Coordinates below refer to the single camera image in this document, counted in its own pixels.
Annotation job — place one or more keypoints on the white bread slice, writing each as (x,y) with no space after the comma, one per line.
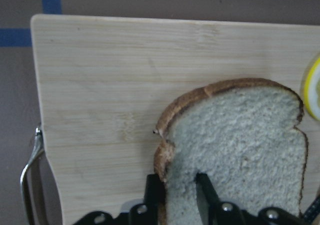
(243,133)

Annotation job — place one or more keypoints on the lemon slice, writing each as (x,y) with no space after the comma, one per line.
(311,89)

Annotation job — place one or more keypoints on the wooden cutting board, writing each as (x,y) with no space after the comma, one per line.
(103,82)

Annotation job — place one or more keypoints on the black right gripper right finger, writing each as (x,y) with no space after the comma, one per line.
(206,198)

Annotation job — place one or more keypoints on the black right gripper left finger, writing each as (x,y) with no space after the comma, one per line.
(154,193)

